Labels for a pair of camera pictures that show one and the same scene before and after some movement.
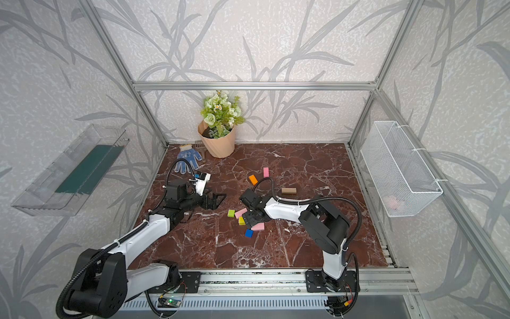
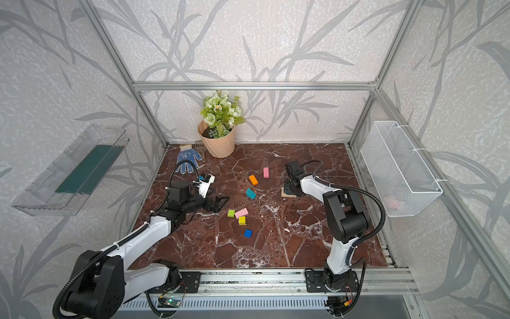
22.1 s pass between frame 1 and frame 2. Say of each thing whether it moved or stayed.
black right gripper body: moved
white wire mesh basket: stayed
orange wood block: stayed
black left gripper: stayed
